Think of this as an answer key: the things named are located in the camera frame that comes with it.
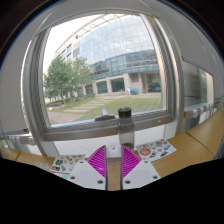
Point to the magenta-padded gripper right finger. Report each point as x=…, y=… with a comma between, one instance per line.
x=141, y=174

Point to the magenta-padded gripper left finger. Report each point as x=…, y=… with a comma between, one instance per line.
x=85, y=175

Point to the large sticker sheet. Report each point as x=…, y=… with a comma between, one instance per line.
x=66, y=162

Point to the small sticker sheet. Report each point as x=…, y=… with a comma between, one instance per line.
x=155, y=150

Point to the clear black-capped water bottle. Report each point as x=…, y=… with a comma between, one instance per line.
x=126, y=131

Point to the green tree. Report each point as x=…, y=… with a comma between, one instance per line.
x=63, y=80

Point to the glass office building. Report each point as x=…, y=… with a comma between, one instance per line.
x=116, y=43

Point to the grey window frame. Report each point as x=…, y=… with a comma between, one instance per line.
x=83, y=131

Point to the white wall socket rail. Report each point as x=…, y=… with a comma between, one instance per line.
x=16, y=139
x=200, y=109

